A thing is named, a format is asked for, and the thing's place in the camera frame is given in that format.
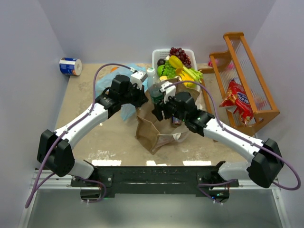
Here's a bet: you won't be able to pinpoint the clear water bottle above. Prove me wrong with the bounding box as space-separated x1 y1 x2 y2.
147 67 164 104

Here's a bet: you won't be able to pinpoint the red bull can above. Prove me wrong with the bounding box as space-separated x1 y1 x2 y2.
171 116 182 127

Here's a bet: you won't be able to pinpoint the blue plastic bag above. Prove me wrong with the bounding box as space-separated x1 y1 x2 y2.
91 65 139 123

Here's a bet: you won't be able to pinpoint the brown paper grocery bag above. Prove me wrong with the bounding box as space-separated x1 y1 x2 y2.
135 92 190 154

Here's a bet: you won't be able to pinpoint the red snack packet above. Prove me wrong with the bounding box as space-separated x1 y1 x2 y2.
219 80 253 125

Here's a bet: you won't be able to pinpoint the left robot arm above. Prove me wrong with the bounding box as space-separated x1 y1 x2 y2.
37 71 148 179

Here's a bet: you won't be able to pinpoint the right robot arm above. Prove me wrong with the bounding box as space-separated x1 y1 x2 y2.
150 91 284 188

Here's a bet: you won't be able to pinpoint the yellow lemon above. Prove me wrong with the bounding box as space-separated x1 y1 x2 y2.
159 76 168 81

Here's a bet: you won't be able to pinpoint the yellow bell pepper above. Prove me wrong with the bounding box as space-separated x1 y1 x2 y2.
179 71 196 88

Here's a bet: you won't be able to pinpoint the green celery stalks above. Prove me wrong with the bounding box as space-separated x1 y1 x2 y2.
183 66 203 82

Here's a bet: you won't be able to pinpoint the green grape bunch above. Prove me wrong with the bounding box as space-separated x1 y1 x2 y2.
163 61 176 79

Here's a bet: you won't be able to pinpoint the dark mangosteen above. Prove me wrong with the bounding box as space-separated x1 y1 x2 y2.
157 58 166 67

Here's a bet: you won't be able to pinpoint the white plastic basket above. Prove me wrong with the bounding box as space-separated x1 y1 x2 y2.
152 49 200 91

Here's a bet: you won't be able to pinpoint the wooden rack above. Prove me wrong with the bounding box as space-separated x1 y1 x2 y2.
199 32 280 136

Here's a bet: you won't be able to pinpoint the purple grape bunch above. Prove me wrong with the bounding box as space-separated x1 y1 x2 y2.
169 47 192 68

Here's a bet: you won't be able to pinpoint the toilet paper roll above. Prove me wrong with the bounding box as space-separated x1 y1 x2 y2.
59 57 82 76

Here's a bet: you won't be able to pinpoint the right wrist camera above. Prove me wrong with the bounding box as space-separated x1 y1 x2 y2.
159 81 176 103

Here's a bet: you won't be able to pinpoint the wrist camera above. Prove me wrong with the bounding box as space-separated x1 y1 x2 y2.
159 81 176 103
130 70 148 89

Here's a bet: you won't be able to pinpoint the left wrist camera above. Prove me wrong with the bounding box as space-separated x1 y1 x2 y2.
130 70 148 89

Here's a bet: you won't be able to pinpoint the black base frame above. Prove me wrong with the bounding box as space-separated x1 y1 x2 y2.
68 161 239 202

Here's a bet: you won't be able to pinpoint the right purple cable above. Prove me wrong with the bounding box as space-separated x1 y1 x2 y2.
166 81 301 191

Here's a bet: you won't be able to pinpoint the purple cable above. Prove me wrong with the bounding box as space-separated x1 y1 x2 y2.
166 81 301 191
25 63 136 209

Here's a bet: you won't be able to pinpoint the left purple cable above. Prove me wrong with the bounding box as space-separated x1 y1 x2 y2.
25 63 136 209

